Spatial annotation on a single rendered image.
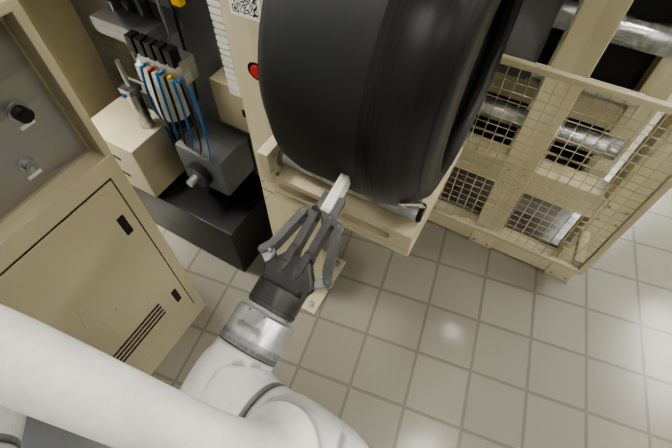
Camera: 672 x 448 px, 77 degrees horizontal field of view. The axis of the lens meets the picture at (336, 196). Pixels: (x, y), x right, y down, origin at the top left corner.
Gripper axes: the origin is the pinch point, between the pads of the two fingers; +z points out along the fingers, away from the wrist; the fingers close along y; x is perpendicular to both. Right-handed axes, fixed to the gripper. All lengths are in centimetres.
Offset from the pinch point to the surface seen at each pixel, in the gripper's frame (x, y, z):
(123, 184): 27, 59, -11
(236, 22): -1.7, 35.2, 23.7
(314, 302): 109, 21, -8
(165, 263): 62, 58, -23
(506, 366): 113, -54, 5
